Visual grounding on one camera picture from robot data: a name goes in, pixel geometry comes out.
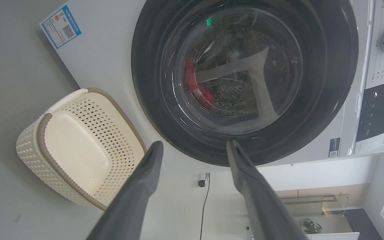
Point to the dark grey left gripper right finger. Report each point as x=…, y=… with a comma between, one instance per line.
x=262, y=206

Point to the blue energy label sticker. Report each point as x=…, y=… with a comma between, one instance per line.
x=60, y=26

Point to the cream perforated laundry basket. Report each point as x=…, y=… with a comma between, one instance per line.
x=78, y=150

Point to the black washing machine display panel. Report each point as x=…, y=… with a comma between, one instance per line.
x=377, y=110

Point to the glass washing machine door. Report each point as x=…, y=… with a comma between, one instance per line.
x=152, y=83

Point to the stainless steel washing machine drum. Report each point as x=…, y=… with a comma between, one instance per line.
x=225, y=90

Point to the green potted plant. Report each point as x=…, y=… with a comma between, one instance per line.
x=311, y=227

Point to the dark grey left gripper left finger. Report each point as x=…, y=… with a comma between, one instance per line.
x=128, y=206

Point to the small QR code sticker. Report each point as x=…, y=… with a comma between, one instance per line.
x=334, y=147

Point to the white washing machine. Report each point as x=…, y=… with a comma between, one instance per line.
x=108, y=60

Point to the red garment with white trim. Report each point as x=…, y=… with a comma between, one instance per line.
x=195, y=86

